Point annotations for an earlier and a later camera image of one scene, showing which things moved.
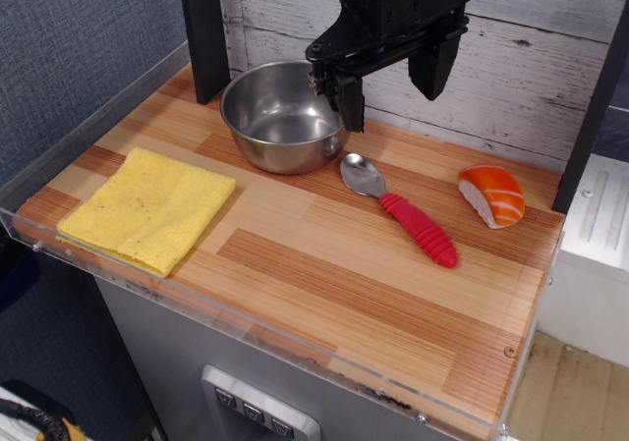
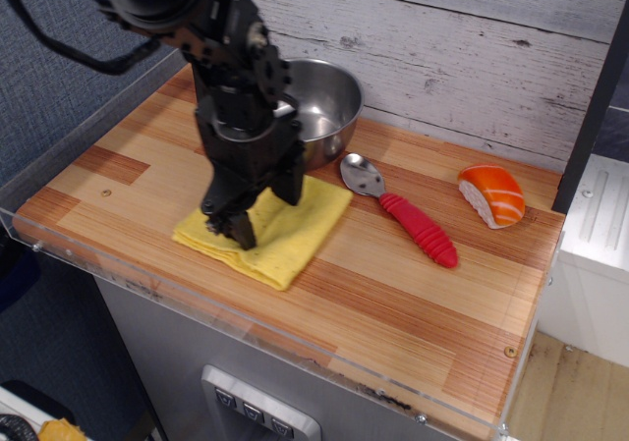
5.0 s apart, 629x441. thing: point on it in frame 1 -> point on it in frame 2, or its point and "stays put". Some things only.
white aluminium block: x=587 y=297 stays put
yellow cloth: x=149 y=212 -> x=286 y=235
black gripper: x=386 y=16 -> x=247 y=138
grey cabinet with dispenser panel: x=203 y=380 stays put
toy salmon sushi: x=493 y=193 stays put
